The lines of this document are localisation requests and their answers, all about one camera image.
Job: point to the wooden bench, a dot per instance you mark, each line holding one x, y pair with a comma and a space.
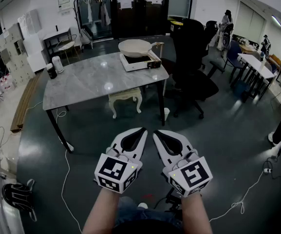
24, 101

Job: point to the person's blue jeans legs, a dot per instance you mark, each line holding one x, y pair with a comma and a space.
145, 220

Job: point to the blue chair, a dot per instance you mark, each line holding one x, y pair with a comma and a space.
234, 51

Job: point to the person's right forearm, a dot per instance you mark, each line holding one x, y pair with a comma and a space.
195, 213

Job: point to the white portable stove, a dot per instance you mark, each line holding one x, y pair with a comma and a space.
140, 62

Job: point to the white paper cup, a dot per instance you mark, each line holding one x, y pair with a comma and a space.
166, 113

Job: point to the grey marble table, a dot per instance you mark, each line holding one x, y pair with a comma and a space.
94, 82

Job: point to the black floor device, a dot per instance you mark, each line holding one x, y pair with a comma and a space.
172, 200

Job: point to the white long table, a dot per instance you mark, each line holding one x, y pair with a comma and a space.
257, 66

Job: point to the person's white shoe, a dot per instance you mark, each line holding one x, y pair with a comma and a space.
142, 205

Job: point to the cream carved stool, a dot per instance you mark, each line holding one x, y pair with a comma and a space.
124, 96

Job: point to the black office chair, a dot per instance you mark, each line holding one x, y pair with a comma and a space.
190, 57

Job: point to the black double door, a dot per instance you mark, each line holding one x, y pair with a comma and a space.
140, 16

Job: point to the black striped shoe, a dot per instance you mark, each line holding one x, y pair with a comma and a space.
17, 196

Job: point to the black coat rack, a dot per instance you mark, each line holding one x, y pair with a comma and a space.
91, 11

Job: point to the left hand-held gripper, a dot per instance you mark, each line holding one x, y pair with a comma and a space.
116, 170

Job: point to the person's left forearm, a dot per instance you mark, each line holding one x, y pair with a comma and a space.
101, 211

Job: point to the grey locker cabinet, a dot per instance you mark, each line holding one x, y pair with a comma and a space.
14, 55

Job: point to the stack of white boxes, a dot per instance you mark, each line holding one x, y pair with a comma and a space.
33, 43

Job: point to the black canister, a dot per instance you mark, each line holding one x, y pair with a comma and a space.
51, 71

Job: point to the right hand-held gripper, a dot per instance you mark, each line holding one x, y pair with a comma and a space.
192, 174

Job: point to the black frame side table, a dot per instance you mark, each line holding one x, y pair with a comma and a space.
57, 34

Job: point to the white kettle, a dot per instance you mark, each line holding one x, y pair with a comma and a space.
58, 64

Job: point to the cream frying pan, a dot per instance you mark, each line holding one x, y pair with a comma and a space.
134, 48

